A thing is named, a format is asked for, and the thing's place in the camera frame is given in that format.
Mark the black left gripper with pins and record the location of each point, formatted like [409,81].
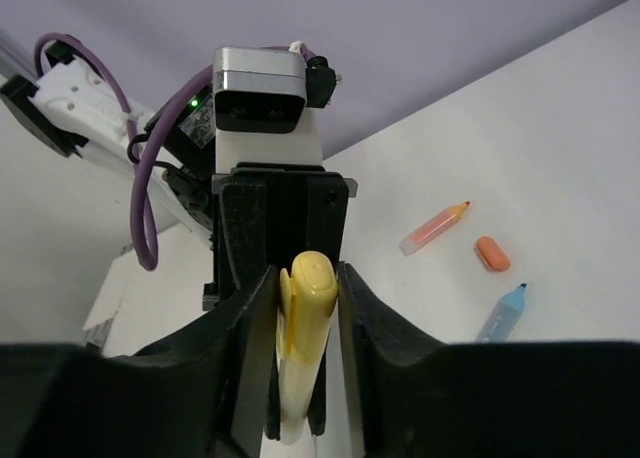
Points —
[264,215]

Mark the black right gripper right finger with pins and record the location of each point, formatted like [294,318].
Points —
[410,395]

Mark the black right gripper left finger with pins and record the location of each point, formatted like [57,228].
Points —
[202,391]

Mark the yellow marker cap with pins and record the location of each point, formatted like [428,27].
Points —
[308,295]

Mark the blue highlighter marker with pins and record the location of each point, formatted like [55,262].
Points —
[504,317]

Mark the small orange cap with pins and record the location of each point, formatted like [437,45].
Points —
[492,255]

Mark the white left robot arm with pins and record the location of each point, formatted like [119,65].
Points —
[76,108]

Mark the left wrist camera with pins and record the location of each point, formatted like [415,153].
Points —
[264,104]

